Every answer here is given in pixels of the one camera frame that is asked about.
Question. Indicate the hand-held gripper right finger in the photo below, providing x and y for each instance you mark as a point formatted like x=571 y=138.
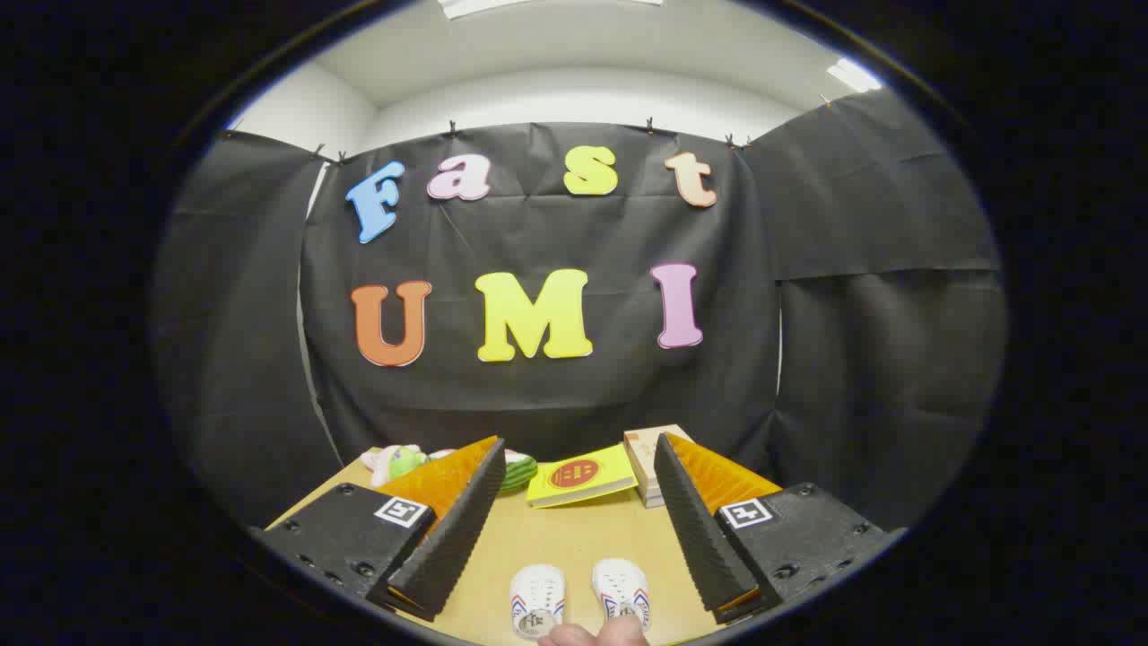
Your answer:
x=695 y=529

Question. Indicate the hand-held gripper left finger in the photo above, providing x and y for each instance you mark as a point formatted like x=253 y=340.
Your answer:
x=457 y=538

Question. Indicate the white canvas shoe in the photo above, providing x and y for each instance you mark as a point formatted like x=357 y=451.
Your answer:
x=536 y=592
x=619 y=583

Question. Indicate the grey-edged book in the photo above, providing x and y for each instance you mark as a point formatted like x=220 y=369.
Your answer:
x=653 y=499

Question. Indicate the watermelon slice plush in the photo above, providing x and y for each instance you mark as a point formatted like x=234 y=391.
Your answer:
x=520 y=471

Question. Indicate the pink green plush toy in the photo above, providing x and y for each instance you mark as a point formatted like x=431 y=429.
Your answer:
x=404 y=462

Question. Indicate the tan book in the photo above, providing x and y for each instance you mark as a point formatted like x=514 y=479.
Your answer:
x=644 y=449

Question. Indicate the yellow book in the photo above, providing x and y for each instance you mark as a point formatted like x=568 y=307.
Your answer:
x=583 y=475

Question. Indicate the ceiling light panel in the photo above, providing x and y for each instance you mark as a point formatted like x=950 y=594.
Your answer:
x=854 y=75
x=538 y=5

